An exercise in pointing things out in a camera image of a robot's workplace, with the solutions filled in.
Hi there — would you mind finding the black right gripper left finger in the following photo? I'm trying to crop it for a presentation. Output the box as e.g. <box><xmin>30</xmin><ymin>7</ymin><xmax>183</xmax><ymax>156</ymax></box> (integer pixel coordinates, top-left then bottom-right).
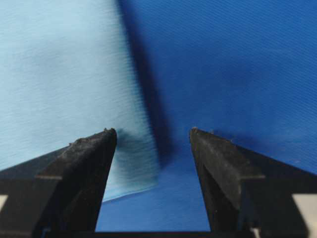
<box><xmin>0</xmin><ymin>129</ymin><xmax>117</xmax><ymax>238</ymax></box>

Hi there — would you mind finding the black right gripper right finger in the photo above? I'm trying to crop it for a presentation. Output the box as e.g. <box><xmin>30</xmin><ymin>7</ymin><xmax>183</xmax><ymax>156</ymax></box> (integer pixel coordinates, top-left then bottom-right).
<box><xmin>189</xmin><ymin>128</ymin><xmax>317</xmax><ymax>238</ymax></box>

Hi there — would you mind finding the light blue towel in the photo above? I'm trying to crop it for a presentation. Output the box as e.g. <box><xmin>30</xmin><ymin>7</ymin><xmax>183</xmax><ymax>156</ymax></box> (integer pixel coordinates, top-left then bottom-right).
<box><xmin>0</xmin><ymin>0</ymin><xmax>159</xmax><ymax>201</ymax></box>

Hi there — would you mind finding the blue table cloth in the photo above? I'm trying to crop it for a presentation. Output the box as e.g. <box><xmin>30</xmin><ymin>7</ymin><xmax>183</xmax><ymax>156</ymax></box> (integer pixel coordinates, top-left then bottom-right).
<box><xmin>97</xmin><ymin>0</ymin><xmax>317</xmax><ymax>232</ymax></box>

